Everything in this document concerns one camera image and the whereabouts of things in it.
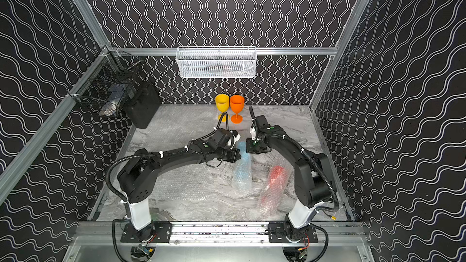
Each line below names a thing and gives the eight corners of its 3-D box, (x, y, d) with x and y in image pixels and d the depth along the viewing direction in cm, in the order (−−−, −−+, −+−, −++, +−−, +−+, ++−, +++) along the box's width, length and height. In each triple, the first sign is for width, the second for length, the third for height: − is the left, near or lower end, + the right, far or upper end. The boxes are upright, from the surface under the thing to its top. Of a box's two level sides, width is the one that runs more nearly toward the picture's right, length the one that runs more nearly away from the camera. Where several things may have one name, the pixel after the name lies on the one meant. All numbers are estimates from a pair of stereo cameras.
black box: (128, 132, 109) (112, 110, 95) (142, 101, 126) (131, 79, 112) (151, 132, 109) (139, 111, 95) (162, 101, 126) (153, 79, 112)
